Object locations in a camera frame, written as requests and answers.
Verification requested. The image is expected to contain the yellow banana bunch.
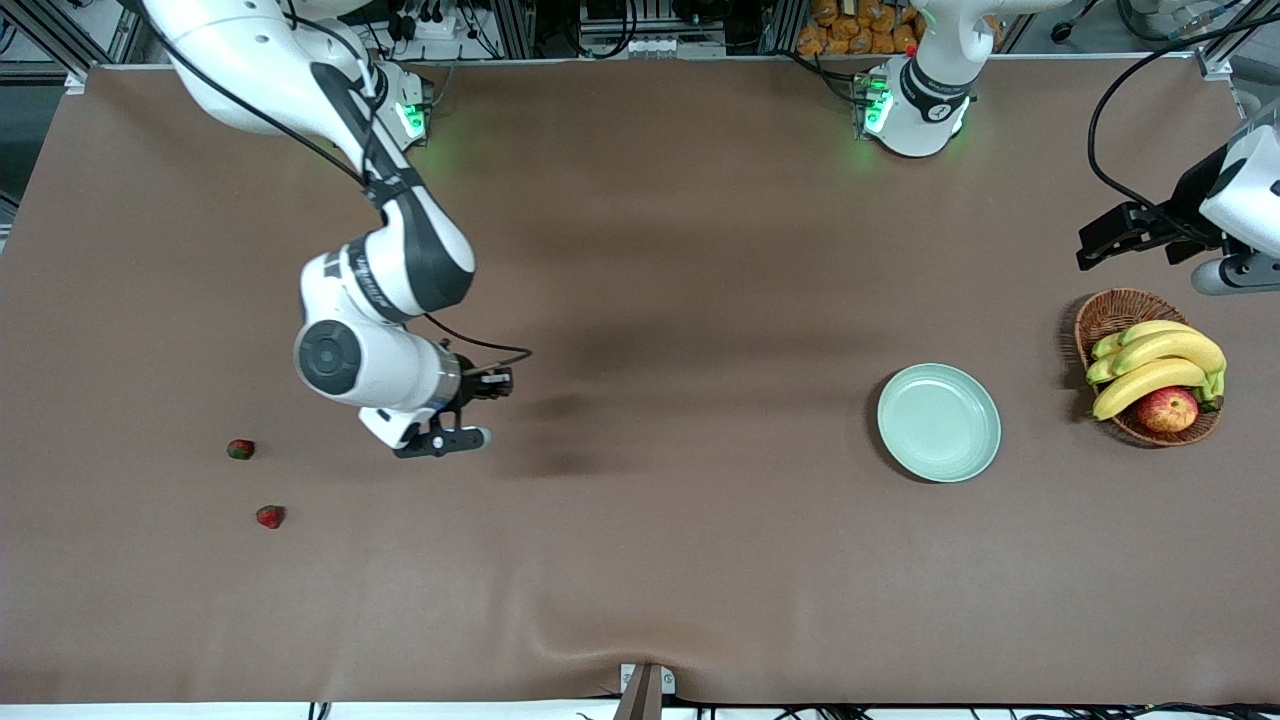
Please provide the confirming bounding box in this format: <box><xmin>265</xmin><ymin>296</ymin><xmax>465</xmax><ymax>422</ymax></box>
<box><xmin>1086</xmin><ymin>319</ymin><xmax>1228</xmax><ymax>422</ymax></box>

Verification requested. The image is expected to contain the brown wicker basket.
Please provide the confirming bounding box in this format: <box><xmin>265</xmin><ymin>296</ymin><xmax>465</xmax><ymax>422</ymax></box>
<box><xmin>1074</xmin><ymin>288</ymin><xmax>1224</xmax><ymax>448</ymax></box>

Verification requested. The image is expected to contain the aluminium frame profile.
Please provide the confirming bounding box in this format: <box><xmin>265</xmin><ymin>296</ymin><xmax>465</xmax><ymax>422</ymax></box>
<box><xmin>0</xmin><ymin>0</ymin><xmax>146</xmax><ymax>96</ymax></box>
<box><xmin>1190</xmin><ymin>0</ymin><xmax>1280</xmax><ymax>101</ymax></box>

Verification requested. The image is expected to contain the light green plate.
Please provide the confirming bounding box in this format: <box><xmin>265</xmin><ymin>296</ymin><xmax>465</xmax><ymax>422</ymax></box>
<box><xmin>877</xmin><ymin>362</ymin><xmax>1002</xmax><ymax>484</ymax></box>

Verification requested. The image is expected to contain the red apple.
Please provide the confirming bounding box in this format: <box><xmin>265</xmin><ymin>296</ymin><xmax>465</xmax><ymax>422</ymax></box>
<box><xmin>1137</xmin><ymin>386</ymin><xmax>1200</xmax><ymax>434</ymax></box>

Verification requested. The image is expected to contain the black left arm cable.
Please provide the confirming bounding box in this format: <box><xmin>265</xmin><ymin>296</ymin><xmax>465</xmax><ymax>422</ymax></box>
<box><xmin>1087</xmin><ymin>10</ymin><xmax>1280</xmax><ymax>241</ymax></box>

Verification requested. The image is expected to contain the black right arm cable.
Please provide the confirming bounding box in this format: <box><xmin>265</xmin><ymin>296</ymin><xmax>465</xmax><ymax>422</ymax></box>
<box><xmin>140</xmin><ymin>0</ymin><xmax>533</xmax><ymax>376</ymax></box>

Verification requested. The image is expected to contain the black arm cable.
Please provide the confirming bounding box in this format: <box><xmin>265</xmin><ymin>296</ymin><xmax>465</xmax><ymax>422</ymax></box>
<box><xmin>140</xmin><ymin>0</ymin><xmax>533</xmax><ymax>376</ymax></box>
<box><xmin>1087</xmin><ymin>10</ymin><xmax>1280</xmax><ymax>241</ymax></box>

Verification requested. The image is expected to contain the orange bread rolls pile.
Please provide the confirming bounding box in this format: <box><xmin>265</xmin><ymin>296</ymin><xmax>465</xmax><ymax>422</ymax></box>
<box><xmin>797</xmin><ymin>0</ymin><xmax>926</xmax><ymax>57</ymax></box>

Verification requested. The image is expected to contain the brown table cloth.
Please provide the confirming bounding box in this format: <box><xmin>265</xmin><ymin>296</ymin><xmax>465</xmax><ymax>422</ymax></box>
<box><xmin>0</xmin><ymin>55</ymin><xmax>1280</xmax><ymax>706</ymax></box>

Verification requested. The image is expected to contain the metal table bracket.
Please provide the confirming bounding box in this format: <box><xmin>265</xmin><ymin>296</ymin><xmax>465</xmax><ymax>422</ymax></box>
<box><xmin>612</xmin><ymin>663</ymin><xmax>677</xmax><ymax>720</ymax></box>

